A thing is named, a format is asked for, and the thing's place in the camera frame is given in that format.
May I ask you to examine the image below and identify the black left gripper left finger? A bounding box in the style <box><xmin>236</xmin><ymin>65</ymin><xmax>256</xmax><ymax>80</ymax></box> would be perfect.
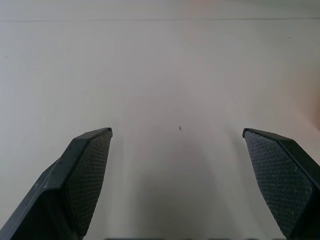
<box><xmin>0</xmin><ymin>127</ymin><xmax>113</xmax><ymax>240</ymax></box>

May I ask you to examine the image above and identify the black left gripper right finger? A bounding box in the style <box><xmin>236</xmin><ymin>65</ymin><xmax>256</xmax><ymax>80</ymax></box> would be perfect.
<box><xmin>241</xmin><ymin>127</ymin><xmax>320</xmax><ymax>240</ymax></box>

